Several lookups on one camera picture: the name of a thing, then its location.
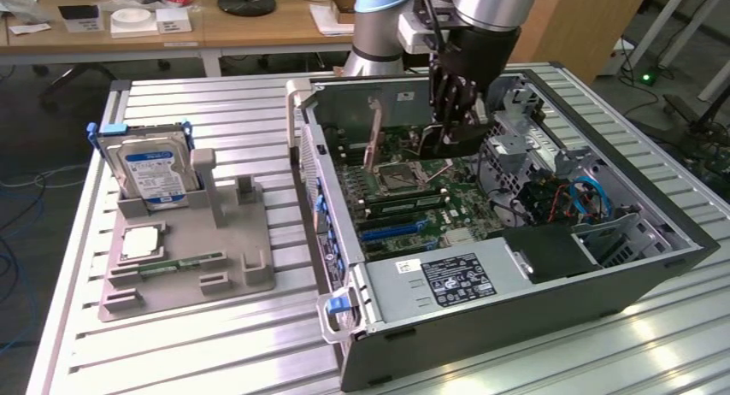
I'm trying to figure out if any silver CPU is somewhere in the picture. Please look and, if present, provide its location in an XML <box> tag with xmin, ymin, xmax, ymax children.
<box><xmin>121</xmin><ymin>227</ymin><xmax>164</xmax><ymax>259</ymax></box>

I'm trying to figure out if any clear plastic bag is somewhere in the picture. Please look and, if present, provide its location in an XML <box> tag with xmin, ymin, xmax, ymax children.
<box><xmin>0</xmin><ymin>0</ymin><xmax>46</xmax><ymax>24</ymax></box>

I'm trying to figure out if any black round lamp base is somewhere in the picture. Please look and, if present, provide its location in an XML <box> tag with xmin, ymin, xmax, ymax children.
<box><xmin>216</xmin><ymin>0</ymin><xmax>278</xmax><ymax>17</ymax></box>

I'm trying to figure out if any grey power supply unit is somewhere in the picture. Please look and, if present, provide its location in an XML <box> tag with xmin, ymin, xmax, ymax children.
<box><xmin>362</xmin><ymin>236</ymin><xmax>535</xmax><ymax>323</ymax></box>

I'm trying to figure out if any installed RAM stick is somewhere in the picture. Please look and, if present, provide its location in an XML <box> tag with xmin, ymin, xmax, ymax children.
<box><xmin>364</xmin><ymin>189</ymin><xmax>449</xmax><ymax>215</ymax></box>

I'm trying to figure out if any grey parts rack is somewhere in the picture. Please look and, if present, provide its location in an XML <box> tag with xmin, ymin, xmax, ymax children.
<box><xmin>97</xmin><ymin>146</ymin><xmax>278</xmax><ymax>324</ymax></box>

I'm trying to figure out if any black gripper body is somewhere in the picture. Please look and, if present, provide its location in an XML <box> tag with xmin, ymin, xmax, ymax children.
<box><xmin>437</xmin><ymin>25</ymin><xmax>523</xmax><ymax>87</ymax></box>

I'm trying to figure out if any plain white box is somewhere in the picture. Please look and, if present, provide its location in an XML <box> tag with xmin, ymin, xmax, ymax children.
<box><xmin>153</xmin><ymin>6</ymin><xmax>192</xmax><ymax>35</ymax></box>

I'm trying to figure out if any black equipment stand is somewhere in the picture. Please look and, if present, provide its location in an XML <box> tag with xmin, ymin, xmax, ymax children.
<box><xmin>660</xmin><ymin>93</ymin><xmax>730</xmax><ymax>174</ymax></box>

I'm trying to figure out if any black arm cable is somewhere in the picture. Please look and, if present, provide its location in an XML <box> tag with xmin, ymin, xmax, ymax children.
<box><xmin>414</xmin><ymin>0</ymin><xmax>452</xmax><ymax>54</ymax></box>

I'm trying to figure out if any CPU socket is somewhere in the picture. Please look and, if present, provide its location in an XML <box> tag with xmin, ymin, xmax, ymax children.
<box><xmin>369</xmin><ymin>162</ymin><xmax>427</xmax><ymax>195</ymax></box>

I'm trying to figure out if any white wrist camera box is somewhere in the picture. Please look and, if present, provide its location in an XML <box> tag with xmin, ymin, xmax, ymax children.
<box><xmin>396</xmin><ymin>12</ymin><xmax>455</xmax><ymax>53</ymax></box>

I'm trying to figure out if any black plastic shroud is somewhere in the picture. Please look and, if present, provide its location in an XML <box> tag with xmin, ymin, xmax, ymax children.
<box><xmin>504</xmin><ymin>223</ymin><xmax>605</xmax><ymax>285</ymax></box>

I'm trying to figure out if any blue expansion slot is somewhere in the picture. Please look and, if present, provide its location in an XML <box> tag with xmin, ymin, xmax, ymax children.
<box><xmin>357</xmin><ymin>222</ymin><xmax>429</xmax><ymax>243</ymax></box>

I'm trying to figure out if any green motherboard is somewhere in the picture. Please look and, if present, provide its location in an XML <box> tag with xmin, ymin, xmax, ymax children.
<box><xmin>324</xmin><ymin>125</ymin><xmax>505</xmax><ymax>262</ymax></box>

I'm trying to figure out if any white paper stack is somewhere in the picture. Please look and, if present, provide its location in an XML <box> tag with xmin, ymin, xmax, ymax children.
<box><xmin>309</xmin><ymin>3</ymin><xmax>356</xmax><ymax>37</ymax></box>

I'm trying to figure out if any white desk frame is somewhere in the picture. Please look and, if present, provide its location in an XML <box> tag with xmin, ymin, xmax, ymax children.
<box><xmin>624</xmin><ymin>0</ymin><xmax>730</xmax><ymax>101</ymax></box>

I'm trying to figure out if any black office chair base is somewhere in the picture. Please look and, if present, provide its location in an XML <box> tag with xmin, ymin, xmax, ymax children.
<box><xmin>33</xmin><ymin>60</ymin><xmax>172</xmax><ymax>112</ymax></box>

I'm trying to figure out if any blue wire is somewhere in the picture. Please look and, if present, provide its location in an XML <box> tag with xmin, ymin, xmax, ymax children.
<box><xmin>568</xmin><ymin>176</ymin><xmax>615</xmax><ymax>219</ymax></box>

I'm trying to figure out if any hard drive with blue label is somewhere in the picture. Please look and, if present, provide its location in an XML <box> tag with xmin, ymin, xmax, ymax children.
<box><xmin>84</xmin><ymin>117</ymin><xmax>196</xmax><ymax>191</ymax></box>

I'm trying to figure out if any white box black top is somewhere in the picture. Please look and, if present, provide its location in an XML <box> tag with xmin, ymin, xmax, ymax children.
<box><xmin>58</xmin><ymin>4</ymin><xmax>106</xmax><ymax>33</ymax></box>

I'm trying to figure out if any device with green light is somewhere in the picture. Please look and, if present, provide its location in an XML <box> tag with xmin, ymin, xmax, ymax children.
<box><xmin>637</xmin><ymin>65</ymin><xmax>663</xmax><ymax>88</ymax></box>

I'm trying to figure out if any wooden cabinet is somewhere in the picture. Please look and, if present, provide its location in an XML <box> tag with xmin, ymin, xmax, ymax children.
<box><xmin>512</xmin><ymin>0</ymin><xmax>655</xmax><ymax>82</ymax></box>

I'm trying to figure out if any black open PC case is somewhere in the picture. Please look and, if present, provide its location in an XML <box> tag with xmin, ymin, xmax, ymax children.
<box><xmin>284</xmin><ymin>68</ymin><xmax>723</xmax><ymax>392</ymax></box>

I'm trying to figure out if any wooden desk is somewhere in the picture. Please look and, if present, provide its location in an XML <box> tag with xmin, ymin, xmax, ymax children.
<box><xmin>0</xmin><ymin>0</ymin><xmax>513</xmax><ymax>67</ymax></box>

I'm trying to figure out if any grey metal disk bay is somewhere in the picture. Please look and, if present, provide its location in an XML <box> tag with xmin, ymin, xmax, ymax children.
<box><xmin>571</xmin><ymin>210</ymin><xmax>675</xmax><ymax>271</ymax></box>

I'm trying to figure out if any hard disk blue label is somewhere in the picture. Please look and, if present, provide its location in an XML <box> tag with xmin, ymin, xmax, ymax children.
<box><xmin>100</xmin><ymin>132</ymin><xmax>201</xmax><ymax>211</ymax></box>

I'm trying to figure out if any low profile graphics card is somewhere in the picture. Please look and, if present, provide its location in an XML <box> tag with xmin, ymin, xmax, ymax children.
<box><xmin>364</xmin><ymin>96</ymin><xmax>487</xmax><ymax>174</ymax></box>

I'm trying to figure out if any white round container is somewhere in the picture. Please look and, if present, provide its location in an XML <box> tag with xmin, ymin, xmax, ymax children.
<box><xmin>109</xmin><ymin>8</ymin><xmax>160</xmax><ymax>39</ymax></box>

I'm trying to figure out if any red wire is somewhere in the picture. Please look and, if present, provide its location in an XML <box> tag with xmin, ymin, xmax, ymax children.
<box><xmin>545</xmin><ymin>183</ymin><xmax>588</xmax><ymax>224</ymax></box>

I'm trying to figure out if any perforated metal drive cage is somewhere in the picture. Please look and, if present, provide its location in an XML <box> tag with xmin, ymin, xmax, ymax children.
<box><xmin>481</xmin><ymin>76</ymin><xmax>592</xmax><ymax>178</ymax></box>

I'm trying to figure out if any green RAM stick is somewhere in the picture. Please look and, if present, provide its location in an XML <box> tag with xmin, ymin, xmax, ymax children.
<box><xmin>134</xmin><ymin>256</ymin><xmax>224</xmax><ymax>277</ymax></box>

